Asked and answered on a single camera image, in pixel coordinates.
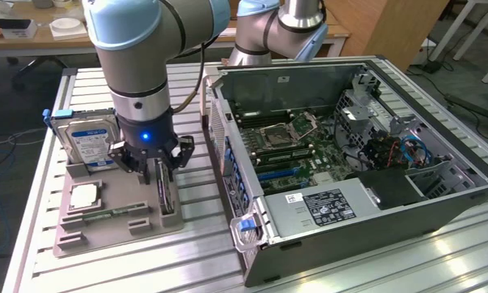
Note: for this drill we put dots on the white table frame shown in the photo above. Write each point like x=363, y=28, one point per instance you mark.
x=475, y=30

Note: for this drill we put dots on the grey parts rack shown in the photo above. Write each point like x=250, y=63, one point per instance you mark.
x=109, y=235

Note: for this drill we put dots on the CPU socket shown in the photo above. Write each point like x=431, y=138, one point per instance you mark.
x=276, y=135

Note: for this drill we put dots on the wooden desk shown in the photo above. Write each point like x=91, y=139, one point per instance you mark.
x=24, y=44

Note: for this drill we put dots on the open black PC case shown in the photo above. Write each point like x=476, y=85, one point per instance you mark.
x=350, y=244

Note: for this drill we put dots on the black chair base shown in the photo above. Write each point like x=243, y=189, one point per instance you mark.
x=39, y=67

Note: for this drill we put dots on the black floor stand base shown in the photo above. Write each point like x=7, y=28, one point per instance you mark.
x=476, y=103

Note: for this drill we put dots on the white round block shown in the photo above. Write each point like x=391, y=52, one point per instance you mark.
x=67, y=29

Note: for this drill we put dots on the low-profile graphics card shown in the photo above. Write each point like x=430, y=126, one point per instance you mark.
x=165, y=192

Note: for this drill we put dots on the blue expansion slot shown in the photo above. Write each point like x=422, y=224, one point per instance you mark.
x=280, y=174

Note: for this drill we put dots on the grey cup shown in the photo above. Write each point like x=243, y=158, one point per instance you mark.
x=43, y=3

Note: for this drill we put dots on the black and white box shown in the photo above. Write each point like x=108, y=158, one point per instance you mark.
x=16, y=29

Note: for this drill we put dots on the wooden cabinet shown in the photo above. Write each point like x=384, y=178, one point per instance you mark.
x=390, y=30

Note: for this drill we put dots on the metal disk bay cage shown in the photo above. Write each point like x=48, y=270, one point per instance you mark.
x=358, y=116

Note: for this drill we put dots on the black power adapter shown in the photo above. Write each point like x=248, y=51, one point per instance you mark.
x=431, y=67

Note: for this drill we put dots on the silver CPU chip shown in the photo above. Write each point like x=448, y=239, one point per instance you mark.
x=83, y=196

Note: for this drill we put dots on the hard disk with blue label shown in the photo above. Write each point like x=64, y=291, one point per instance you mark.
x=85, y=146

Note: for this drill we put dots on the silver chipset heatsink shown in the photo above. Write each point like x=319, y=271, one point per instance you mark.
x=326, y=178

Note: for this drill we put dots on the grey power supply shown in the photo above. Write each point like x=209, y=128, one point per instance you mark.
x=330, y=207

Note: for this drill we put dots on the installed RAM stick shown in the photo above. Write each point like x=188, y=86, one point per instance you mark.
x=284, y=154

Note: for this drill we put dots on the metal socket cover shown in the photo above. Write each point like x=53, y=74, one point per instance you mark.
x=304, y=122

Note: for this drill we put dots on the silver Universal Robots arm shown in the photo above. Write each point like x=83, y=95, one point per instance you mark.
x=133, y=61

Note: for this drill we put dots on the blue plastic disk caddy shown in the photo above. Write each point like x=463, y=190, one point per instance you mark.
x=61, y=113

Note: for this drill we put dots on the green RAM stick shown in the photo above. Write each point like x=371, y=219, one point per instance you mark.
x=105, y=213

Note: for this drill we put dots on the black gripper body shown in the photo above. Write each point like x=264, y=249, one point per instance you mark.
x=145, y=134

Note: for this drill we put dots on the blue case latch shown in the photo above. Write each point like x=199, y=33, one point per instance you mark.
x=246, y=226

